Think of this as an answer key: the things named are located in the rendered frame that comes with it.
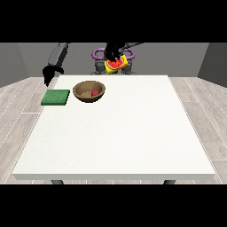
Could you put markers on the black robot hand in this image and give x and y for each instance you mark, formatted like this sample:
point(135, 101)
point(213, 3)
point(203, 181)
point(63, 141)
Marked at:
point(113, 50)
point(49, 73)

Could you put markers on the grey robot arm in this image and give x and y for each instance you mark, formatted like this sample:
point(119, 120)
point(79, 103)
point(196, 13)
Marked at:
point(57, 54)

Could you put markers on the green square pad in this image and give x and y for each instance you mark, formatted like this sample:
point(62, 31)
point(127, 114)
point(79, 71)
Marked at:
point(55, 97)

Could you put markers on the brown wooden bowl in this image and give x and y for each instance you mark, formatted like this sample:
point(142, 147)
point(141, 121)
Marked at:
point(89, 91)

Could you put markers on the small red ball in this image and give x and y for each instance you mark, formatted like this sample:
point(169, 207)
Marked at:
point(95, 92)

